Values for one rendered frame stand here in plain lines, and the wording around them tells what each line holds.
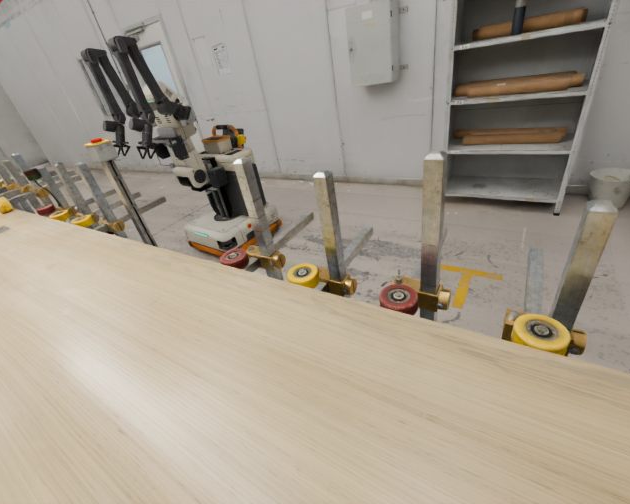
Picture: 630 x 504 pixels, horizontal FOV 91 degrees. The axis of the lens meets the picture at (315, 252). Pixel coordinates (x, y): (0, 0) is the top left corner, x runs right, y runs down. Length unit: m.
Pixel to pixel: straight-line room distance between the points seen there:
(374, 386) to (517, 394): 0.21
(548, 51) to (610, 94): 0.54
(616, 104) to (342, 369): 3.04
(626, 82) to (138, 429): 3.33
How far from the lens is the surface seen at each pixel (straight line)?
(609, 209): 0.64
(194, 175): 2.58
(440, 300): 0.77
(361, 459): 0.50
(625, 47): 3.27
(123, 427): 0.67
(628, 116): 3.36
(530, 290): 0.89
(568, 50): 3.22
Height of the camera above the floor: 1.36
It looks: 32 degrees down
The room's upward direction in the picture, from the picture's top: 11 degrees counter-clockwise
